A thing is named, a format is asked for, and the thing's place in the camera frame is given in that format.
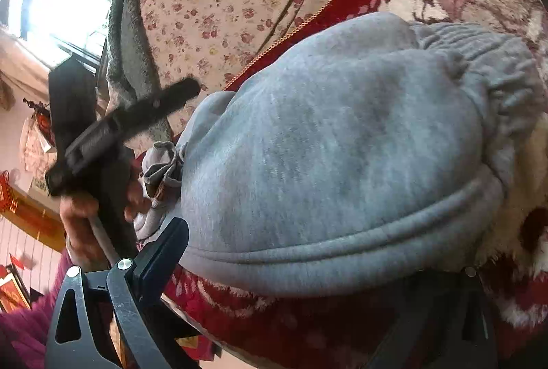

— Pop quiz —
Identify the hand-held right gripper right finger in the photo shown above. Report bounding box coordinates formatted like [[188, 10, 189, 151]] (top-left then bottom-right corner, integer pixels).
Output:
[[368, 266, 500, 369]]

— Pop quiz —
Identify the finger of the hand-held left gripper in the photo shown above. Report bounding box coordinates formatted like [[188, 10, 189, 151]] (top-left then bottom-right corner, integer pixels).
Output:
[[107, 78, 203, 131]]

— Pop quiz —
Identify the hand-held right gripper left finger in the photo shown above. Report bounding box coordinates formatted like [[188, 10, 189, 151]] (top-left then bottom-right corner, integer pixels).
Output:
[[45, 217, 190, 369]]

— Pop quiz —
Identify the grey sweatshirt garment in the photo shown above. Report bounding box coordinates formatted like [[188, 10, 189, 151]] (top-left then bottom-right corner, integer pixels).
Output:
[[132, 11, 548, 298]]

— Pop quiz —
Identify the person's left hand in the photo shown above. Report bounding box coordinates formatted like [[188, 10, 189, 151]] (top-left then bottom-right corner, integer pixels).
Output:
[[59, 174, 151, 272]]

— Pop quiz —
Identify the white lace cloth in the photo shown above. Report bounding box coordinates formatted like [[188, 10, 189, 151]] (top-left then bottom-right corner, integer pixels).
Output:
[[19, 115, 59, 175]]

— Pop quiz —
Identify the grey-green fleece garment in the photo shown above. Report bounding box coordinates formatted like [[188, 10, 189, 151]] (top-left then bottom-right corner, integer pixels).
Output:
[[104, 0, 174, 144]]

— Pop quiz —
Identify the red hanging knot decoration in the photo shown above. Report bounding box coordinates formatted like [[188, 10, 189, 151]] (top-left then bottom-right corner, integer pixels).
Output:
[[0, 169, 22, 221]]

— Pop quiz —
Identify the beige curtain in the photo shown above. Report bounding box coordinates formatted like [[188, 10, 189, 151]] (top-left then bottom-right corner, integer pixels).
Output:
[[0, 25, 57, 113]]

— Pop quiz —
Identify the floral print quilt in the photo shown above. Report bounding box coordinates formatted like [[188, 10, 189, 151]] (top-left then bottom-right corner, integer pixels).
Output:
[[138, 0, 357, 96]]

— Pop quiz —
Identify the red framed picture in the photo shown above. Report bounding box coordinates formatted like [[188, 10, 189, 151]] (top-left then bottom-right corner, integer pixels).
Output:
[[0, 263, 33, 312]]

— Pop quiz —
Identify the grey cable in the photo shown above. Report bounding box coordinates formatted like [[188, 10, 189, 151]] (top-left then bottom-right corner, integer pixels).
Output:
[[89, 216, 120, 266]]

